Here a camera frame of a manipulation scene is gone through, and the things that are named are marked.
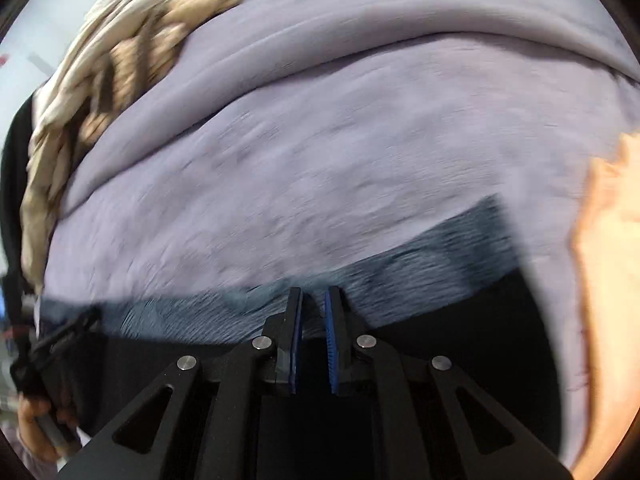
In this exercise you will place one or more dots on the tan striped cloth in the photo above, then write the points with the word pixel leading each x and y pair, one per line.
pixel 145 65

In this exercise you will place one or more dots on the black garment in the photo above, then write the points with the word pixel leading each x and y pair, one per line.
pixel 15 170

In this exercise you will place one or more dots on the person's left hand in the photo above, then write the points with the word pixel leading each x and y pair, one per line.
pixel 32 430

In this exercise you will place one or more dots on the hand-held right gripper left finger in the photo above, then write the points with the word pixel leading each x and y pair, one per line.
pixel 295 345

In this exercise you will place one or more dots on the lavender embossed blanket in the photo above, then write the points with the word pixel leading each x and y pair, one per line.
pixel 300 160

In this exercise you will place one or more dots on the black pants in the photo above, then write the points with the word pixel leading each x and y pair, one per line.
pixel 475 320

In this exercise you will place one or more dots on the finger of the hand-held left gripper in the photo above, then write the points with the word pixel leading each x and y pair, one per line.
pixel 65 332

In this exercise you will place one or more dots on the lavender smooth quilt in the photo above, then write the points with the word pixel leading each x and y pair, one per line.
pixel 350 10

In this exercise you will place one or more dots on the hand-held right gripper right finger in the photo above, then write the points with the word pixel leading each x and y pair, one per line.
pixel 331 345

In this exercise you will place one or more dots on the blue leaf-print pants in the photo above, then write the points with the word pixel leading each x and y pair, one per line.
pixel 425 260

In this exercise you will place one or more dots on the beige puffy jacket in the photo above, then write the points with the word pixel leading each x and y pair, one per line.
pixel 55 110

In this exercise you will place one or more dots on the peach-coloured cloth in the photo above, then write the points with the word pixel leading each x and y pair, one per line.
pixel 610 285

